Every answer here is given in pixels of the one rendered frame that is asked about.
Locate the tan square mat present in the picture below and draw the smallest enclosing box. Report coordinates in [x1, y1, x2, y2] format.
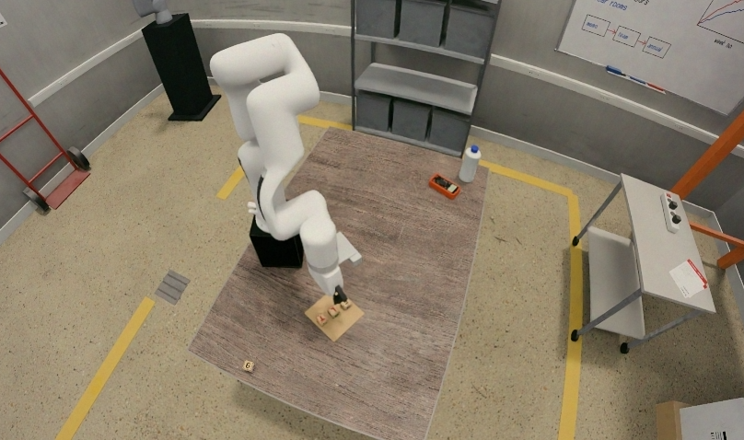
[305, 295, 365, 342]

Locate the white bottle with blue cap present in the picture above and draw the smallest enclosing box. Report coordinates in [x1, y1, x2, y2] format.
[459, 145, 481, 182]

